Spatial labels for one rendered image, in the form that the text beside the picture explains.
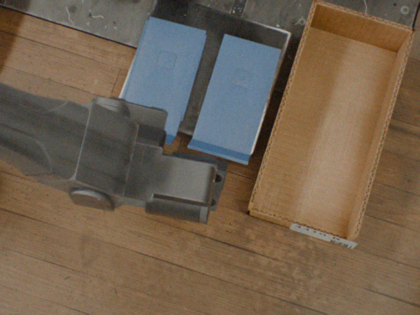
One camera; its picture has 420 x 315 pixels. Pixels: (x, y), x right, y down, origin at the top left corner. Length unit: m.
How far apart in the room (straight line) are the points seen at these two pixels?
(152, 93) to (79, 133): 0.32
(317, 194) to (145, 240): 0.20
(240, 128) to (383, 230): 0.20
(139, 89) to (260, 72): 0.14
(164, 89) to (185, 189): 0.27
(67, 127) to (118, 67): 0.36
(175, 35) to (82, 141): 0.36
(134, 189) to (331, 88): 0.36
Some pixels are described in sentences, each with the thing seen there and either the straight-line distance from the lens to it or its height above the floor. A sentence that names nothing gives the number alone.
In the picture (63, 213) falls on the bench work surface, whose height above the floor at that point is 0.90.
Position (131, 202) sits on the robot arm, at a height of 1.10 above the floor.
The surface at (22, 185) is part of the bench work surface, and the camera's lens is 1.01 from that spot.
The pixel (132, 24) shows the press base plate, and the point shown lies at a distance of 1.05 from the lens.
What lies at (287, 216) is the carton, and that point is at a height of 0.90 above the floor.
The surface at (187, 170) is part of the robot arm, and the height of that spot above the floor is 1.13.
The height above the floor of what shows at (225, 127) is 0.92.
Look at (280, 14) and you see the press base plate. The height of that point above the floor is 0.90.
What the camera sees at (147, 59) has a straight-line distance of 1.01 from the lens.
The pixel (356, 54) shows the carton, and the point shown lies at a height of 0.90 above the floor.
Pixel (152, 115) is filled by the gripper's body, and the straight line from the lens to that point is 0.86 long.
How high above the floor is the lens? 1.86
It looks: 75 degrees down
